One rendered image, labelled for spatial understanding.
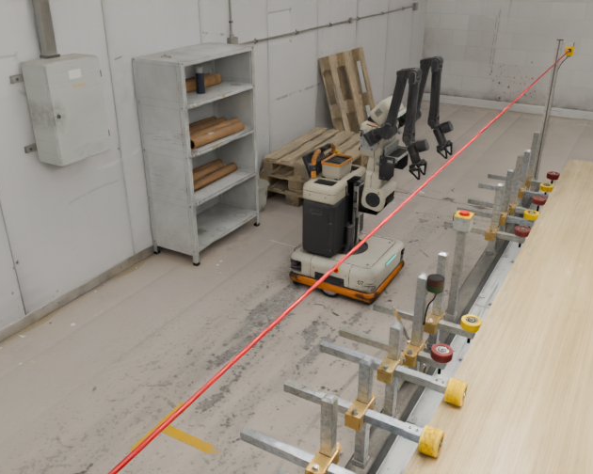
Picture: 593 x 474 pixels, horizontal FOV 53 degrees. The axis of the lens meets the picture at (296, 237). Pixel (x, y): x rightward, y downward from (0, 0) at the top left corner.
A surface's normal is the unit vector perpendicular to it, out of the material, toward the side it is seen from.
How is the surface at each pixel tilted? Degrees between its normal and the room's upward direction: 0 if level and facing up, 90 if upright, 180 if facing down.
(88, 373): 0
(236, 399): 0
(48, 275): 90
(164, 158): 90
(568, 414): 0
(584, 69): 90
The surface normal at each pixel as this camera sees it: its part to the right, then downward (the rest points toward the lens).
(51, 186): 0.87, 0.22
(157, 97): -0.50, 0.37
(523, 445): 0.00, -0.90
